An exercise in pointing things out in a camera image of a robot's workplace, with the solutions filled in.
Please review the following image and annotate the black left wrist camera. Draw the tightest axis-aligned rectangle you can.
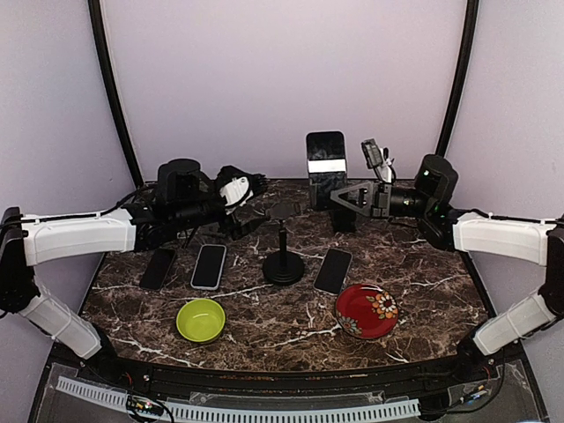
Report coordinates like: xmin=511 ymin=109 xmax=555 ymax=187
xmin=155 ymin=159 xmax=213 ymax=206

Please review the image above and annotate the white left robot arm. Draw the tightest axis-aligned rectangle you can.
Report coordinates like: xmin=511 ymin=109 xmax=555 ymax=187
xmin=1 ymin=167 xmax=268 ymax=384

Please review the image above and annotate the black pole phone stand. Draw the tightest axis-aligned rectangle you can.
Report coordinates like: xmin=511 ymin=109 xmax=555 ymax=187
xmin=262 ymin=203 xmax=305 ymax=286

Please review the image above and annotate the black left frame post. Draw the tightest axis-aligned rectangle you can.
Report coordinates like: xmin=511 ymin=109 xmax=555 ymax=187
xmin=87 ymin=0 xmax=144 ymax=188

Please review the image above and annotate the phone in clear case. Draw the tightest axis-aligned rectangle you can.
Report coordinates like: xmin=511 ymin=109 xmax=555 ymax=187
xmin=314 ymin=249 xmax=353 ymax=295

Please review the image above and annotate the black phone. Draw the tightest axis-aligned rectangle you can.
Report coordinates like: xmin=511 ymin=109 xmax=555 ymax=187
xmin=306 ymin=131 xmax=347 ymax=211

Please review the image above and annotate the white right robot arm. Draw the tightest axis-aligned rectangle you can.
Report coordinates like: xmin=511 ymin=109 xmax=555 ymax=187
xmin=330 ymin=182 xmax=563 ymax=382

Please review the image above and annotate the black frame post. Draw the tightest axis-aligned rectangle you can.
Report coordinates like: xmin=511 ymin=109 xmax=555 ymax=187
xmin=435 ymin=0 xmax=480 ymax=158
xmin=87 ymin=0 xmax=144 ymax=188

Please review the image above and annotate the black right frame post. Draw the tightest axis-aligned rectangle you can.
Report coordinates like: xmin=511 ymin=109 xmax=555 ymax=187
xmin=435 ymin=0 xmax=480 ymax=158

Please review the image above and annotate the black folding phone stand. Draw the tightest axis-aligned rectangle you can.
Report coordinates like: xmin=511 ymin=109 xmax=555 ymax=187
xmin=330 ymin=209 xmax=357 ymax=234

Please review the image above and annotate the red floral plate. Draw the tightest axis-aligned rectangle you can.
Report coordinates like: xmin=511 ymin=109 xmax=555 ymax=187
xmin=335 ymin=284 xmax=399 ymax=340

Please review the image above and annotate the black front rail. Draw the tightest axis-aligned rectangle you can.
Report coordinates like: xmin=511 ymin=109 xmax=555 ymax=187
xmin=110 ymin=333 xmax=504 ymax=397

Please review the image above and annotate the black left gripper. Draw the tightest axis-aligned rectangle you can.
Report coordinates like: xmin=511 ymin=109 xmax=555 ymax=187
xmin=173 ymin=166 xmax=266 ymax=241

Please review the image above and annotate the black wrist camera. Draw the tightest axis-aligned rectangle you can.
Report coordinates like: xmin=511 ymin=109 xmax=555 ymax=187
xmin=155 ymin=159 xmax=213 ymax=206
xmin=414 ymin=154 xmax=458 ymax=207

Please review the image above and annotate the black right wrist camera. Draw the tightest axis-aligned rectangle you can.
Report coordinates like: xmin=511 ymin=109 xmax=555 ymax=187
xmin=414 ymin=154 xmax=458 ymax=207

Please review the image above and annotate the lavender phone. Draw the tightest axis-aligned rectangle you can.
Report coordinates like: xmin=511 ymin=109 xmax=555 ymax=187
xmin=189 ymin=244 xmax=226 ymax=291

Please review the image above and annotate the purple phone dark screen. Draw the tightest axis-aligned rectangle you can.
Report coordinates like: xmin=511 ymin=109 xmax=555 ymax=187
xmin=139 ymin=249 xmax=176 ymax=291

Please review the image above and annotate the lime green bowl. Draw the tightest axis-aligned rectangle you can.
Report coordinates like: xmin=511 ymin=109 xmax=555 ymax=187
xmin=175 ymin=298 xmax=226 ymax=343

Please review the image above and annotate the white slotted cable duct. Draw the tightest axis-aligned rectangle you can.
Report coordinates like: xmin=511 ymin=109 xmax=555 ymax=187
xmin=55 ymin=376 xmax=421 ymax=422

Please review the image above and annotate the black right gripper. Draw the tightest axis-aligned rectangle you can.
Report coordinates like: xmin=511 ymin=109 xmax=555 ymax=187
xmin=330 ymin=179 xmax=434 ymax=219

